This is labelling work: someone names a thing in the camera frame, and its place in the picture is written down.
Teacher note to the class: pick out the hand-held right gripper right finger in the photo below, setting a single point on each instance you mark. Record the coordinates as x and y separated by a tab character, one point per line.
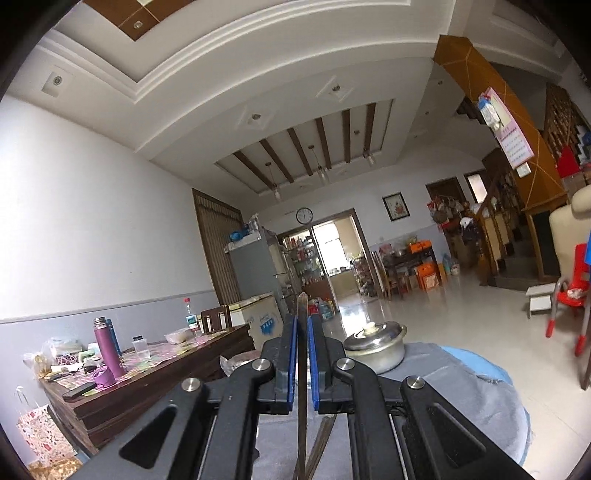
315	364

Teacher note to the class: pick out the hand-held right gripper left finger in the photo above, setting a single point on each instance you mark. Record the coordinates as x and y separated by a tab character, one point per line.
290	360

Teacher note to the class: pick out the wooden chopsticks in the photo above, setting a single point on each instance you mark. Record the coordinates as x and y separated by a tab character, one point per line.
302	323

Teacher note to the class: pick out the bunch of dark chopsticks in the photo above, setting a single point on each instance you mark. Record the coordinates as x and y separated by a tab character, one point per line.
321	443

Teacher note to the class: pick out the white chest freezer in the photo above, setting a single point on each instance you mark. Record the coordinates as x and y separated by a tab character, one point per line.
258	318

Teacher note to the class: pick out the white bowl under plastic wrap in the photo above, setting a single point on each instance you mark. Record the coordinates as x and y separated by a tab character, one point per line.
235	364

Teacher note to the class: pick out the blue water jug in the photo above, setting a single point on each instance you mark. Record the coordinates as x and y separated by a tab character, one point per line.
327	310

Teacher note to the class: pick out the steel cooking pot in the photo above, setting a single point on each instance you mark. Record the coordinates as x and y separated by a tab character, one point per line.
376	362

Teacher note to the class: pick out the steel pot lid white knob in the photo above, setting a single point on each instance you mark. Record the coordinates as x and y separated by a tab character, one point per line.
374	337

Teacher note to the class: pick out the wooden chair back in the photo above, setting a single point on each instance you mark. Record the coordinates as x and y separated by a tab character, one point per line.
214	318

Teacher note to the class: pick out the kitchen shelf with bottles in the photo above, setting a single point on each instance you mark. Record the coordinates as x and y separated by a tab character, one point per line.
302	263

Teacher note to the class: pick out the grey refrigerator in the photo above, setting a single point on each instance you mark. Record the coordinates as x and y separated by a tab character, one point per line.
254	267

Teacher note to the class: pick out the red-capped water bottle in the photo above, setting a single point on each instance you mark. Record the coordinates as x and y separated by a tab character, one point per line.
190	318

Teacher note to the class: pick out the small covered bowl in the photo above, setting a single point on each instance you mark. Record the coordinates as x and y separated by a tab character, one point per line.
179	337

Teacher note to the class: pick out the patterned table mat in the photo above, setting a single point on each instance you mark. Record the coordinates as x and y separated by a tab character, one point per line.
157	357

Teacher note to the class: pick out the blue bag on refrigerator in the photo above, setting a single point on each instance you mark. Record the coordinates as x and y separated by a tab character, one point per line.
239	235

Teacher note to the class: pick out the brown wooden door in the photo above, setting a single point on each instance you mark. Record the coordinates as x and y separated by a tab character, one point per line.
214	244

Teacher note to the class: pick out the orange cardboard box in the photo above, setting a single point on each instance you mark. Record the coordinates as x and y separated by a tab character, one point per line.
427	277

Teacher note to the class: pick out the grey tablecloth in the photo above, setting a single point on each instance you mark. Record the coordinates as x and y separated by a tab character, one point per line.
452	406

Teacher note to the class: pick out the dark dining table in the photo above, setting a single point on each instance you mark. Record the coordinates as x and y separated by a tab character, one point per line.
411	256

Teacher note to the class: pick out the clear plastic cup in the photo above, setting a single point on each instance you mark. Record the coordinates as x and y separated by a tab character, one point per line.
141	348

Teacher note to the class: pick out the carved wooden side table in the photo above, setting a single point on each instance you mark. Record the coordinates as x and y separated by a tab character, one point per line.
138	406

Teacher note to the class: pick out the hanging pendant lamp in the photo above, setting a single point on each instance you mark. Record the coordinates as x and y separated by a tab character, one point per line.
322	174
276	190
370	158

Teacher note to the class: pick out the blue table cover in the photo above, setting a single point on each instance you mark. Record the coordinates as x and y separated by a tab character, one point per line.
489	367

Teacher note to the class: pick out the blue thermos flask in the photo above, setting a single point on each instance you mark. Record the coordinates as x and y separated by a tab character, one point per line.
116	339

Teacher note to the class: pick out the purple thermos flask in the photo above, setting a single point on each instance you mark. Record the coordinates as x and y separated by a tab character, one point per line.
109	350

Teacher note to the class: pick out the purple thermos lid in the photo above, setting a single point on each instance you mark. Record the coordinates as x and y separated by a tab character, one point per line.
104	376

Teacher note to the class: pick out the black smartphone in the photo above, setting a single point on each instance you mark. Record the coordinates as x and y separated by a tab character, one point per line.
78	391

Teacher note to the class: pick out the wooden stair railing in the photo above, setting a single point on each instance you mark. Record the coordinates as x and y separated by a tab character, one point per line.
491	240

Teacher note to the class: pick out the pile of snack bags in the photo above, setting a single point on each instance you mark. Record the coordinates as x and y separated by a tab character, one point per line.
60	355

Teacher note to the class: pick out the small white step stool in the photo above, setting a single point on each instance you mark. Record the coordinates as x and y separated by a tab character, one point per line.
542	300

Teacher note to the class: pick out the golden patterned cloth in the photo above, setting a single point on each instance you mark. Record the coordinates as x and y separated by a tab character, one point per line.
60	471

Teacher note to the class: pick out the patterned paper gift bag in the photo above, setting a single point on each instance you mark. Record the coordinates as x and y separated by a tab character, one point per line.
44	434

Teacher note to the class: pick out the red plastic chair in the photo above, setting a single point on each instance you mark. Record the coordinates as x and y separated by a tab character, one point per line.
575	281

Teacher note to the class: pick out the beige armchair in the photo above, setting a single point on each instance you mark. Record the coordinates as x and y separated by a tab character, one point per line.
563	240

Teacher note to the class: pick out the wooden display shelf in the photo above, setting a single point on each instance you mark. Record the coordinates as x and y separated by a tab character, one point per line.
568	134

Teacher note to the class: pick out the round wall clock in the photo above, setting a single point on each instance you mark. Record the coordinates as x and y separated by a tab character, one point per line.
304	215

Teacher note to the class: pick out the framed wall picture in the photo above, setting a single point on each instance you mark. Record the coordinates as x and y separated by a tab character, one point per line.
396	207

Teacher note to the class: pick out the hanging bags on wall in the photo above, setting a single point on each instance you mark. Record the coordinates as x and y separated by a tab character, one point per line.
448	210

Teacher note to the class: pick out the white wall switch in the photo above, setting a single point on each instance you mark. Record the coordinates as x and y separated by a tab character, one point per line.
524	170

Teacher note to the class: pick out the pink wall calendar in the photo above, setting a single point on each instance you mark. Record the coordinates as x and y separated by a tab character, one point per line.
510	134

